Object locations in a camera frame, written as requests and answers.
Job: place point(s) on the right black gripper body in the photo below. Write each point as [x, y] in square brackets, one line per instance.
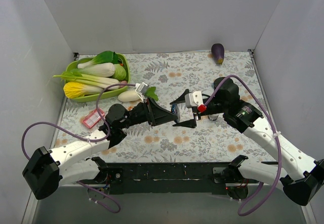
[195, 114]

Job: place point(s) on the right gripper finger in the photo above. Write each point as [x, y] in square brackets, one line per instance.
[180, 99]
[188, 124]

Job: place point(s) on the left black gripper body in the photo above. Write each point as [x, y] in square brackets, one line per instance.
[150, 111]

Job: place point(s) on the blue round pill container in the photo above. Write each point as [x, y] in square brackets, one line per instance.
[175, 111]

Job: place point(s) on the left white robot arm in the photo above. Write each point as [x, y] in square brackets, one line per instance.
[76, 148]

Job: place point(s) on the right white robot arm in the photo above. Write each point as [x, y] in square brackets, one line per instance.
[298, 175]

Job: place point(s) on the small silver pill bottle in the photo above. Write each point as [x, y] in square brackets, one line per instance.
[213, 117]

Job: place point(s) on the white toy radish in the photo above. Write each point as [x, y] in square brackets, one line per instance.
[132, 95]

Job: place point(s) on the floral table mat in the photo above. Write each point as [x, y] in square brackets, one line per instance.
[210, 141]

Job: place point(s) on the green toy cabbage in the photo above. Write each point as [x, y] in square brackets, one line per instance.
[119, 73]

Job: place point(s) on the pink rectangular pill box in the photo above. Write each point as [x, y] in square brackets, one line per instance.
[93, 118]

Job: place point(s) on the purple toy eggplant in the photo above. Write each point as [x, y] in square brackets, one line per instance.
[218, 52]

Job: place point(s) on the white toy bok choy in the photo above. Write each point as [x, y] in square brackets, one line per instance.
[102, 65]

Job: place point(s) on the yellow toy napa cabbage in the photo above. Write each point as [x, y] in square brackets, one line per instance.
[74, 90]

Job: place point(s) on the green toy celery stalk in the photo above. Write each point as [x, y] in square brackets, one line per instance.
[101, 82]

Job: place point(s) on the green vegetable basket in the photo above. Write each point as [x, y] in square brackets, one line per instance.
[123, 85]

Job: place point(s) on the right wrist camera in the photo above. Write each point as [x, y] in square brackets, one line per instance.
[195, 100]

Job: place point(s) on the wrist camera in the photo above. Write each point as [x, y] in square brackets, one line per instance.
[141, 89]
[195, 100]

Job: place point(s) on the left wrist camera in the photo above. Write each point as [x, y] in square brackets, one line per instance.
[141, 89]

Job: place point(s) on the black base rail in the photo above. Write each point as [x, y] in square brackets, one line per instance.
[197, 177]

